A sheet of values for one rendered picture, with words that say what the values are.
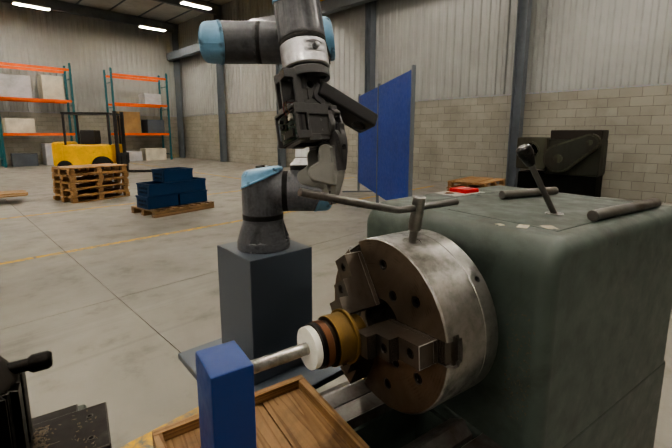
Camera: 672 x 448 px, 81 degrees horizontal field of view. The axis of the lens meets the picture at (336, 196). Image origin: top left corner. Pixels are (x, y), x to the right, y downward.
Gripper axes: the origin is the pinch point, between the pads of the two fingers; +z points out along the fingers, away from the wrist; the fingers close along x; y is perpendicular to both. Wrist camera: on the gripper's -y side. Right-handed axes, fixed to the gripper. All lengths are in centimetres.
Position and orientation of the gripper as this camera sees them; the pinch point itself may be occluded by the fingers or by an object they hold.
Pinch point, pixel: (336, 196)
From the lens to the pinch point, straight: 62.2
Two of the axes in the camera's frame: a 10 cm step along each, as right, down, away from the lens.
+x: 5.4, -1.3, -8.3
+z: 1.4, 9.9, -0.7
